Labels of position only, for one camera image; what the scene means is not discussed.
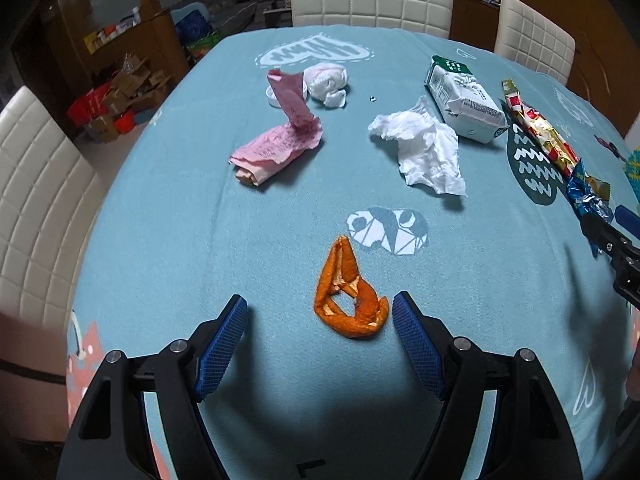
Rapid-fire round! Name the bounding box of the colourful printed bag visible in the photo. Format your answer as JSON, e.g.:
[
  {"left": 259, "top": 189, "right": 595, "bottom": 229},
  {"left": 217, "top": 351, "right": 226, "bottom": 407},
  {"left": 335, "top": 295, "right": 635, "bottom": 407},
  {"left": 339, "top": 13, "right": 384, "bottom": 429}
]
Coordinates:
[{"left": 185, "top": 30, "right": 223, "bottom": 63}]

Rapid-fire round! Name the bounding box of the red bag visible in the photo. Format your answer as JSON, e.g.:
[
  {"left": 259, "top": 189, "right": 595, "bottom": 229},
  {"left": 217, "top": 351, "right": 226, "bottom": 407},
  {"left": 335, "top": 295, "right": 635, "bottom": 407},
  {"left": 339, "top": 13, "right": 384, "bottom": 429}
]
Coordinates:
[{"left": 67, "top": 85, "right": 113, "bottom": 128}]

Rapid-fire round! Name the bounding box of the pink paper receipt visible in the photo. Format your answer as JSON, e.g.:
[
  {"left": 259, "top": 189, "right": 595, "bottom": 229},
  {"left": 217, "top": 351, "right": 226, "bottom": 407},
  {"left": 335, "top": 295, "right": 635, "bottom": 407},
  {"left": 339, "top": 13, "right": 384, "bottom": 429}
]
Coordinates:
[{"left": 229, "top": 69, "right": 325, "bottom": 188}]

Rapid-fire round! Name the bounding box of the orange peel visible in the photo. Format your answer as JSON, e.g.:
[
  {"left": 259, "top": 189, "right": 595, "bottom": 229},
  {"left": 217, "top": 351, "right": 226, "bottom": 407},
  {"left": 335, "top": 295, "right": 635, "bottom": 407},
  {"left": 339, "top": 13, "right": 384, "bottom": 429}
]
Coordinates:
[{"left": 314, "top": 235, "right": 390, "bottom": 339}]

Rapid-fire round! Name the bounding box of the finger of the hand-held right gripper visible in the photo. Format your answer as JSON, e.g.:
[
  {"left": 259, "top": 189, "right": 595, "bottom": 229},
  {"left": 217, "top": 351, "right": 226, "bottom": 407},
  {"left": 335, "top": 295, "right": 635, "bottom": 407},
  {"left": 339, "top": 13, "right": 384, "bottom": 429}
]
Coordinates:
[
  {"left": 615, "top": 205, "right": 640, "bottom": 235},
  {"left": 581, "top": 216, "right": 640, "bottom": 263}
]

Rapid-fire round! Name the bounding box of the white tissue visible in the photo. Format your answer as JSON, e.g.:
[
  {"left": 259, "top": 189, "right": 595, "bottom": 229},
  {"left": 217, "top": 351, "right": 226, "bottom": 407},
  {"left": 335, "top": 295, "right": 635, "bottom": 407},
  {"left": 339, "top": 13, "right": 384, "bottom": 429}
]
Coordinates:
[{"left": 368, "top": 95, "right": 468, "bottom": 198}]

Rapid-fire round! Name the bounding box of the blue printed tablecloth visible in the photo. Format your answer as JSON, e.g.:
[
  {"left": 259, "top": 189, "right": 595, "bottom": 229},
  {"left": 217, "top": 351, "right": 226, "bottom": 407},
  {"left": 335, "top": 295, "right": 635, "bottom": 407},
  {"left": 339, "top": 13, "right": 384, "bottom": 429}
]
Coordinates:
[{"left": 65, "top": 24, "right": 640, "bottom": 480}]

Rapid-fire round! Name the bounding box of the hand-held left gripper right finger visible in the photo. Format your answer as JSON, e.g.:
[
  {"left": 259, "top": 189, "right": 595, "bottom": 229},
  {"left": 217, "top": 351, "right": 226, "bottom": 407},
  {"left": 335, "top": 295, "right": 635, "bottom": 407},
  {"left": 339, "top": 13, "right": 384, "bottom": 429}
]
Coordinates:
[{"left": 392, "top": 290, "right": 585, "bottom": 480}]

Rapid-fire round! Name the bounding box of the blue foil wrapper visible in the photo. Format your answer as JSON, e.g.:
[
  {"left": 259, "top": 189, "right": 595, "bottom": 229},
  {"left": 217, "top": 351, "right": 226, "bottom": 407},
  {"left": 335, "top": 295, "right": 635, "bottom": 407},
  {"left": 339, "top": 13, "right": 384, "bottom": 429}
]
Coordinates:
[{"left": 566, "top": 157, "right": 615, "bottom": 223}]

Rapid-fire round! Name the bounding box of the green white milk carton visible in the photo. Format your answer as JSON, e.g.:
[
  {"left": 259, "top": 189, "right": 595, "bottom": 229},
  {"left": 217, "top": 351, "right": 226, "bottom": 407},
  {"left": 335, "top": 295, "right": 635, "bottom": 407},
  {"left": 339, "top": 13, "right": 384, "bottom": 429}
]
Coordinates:
[{"left": 424, "top": 55, "right": 506, "bottom": 146}]

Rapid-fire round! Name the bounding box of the brown blurred object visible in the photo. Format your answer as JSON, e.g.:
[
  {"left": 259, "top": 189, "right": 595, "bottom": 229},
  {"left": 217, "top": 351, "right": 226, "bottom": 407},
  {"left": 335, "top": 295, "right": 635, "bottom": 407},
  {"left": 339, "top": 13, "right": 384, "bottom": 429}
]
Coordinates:
[{"left": 0, "top": 310, "right": 68, "bottom": 443}]

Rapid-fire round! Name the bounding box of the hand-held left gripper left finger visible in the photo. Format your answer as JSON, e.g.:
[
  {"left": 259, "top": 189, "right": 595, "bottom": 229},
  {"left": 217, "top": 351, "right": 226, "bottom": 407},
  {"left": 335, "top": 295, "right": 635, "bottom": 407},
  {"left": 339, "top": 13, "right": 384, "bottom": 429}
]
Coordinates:
[{"left": 56, "top": 294, "right": 249, "bottom": 480}]

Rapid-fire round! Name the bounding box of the pile of cardboard boxes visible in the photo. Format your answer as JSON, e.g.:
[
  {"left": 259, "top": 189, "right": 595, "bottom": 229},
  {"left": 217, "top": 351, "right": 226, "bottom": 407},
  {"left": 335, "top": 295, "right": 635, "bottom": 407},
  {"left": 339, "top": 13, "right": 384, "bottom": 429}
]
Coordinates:
[{"left": 85, "top": 55, "right": 173, "bottom": 143}]

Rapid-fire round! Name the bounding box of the blue bag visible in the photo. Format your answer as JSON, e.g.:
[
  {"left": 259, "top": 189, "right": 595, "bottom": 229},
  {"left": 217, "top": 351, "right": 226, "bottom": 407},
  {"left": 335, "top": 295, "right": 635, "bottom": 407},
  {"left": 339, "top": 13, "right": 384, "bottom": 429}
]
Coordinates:
[{"left": 170, "top": 2, "right": 213, "bottom": 43}]

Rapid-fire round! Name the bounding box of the grey sofa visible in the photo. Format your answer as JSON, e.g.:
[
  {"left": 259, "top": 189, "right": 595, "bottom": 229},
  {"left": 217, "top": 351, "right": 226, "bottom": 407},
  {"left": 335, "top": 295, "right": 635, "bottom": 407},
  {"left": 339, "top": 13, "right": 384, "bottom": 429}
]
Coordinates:
[{"left": 200, "top": 0, "right": 261, "bottom": 26}]

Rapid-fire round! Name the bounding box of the small white tissue ball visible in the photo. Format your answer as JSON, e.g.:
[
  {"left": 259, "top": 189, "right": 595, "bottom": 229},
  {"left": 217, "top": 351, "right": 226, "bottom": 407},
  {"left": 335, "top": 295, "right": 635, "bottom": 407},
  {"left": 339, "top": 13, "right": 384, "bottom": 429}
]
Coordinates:
[{"left": 302, "top": 62, "right": 349, "bottom": 108}]

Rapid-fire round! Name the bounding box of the red gold snack wrapper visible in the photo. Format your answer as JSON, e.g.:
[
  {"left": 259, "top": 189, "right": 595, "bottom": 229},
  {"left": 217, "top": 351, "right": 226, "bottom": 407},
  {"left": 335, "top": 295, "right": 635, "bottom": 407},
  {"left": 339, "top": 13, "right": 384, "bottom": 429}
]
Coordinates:
[{"left": 501, "top": 78, "right": 581, "bottom": 178}]

